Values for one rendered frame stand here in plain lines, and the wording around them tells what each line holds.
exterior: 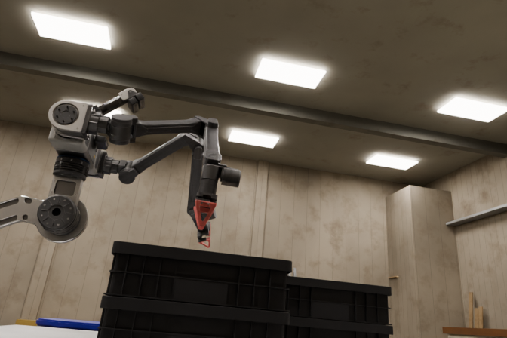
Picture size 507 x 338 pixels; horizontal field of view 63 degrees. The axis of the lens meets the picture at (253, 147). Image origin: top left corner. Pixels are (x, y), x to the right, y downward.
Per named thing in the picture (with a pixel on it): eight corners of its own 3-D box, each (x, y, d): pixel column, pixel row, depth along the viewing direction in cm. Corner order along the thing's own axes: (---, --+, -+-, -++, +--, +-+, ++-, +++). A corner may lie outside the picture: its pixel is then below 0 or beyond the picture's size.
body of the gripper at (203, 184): (213, 208, 139) (217, 187, 142) (216, 201, 130) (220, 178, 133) (194, 204, 138) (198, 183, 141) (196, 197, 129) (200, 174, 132)
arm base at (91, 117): (84, 140, 161) (91, 112, 166) (106, 143, 163) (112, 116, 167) (81, 131, 153) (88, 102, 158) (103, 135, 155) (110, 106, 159)
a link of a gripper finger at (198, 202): (210, 230, 133) (216, 202, 137) (213, 226, 126) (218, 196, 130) (189, 227, 132) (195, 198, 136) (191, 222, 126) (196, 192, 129)
